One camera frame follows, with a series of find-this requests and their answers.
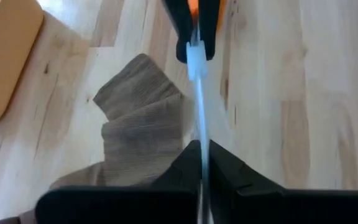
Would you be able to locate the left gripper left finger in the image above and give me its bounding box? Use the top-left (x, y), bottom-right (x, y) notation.
top-left (35, 140), bottom-right (203, 224)

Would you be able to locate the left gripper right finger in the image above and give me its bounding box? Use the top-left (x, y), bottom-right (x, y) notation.
top-left (209, 140), bottom-right (358, 224)

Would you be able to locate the clear plastic zip bag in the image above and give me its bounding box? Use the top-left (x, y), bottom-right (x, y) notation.
top-left (185, 27), bottom-right (213, 224)

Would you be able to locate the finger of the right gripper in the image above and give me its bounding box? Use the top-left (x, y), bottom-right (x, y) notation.
top-left (161, 0), bottom-right (196, 63)
top-left (198, 0), bottom-right (221, 61)

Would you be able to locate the yellow plastic basket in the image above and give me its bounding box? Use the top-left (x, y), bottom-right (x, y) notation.
top-left (0, 0), bottom-right (45, 131)

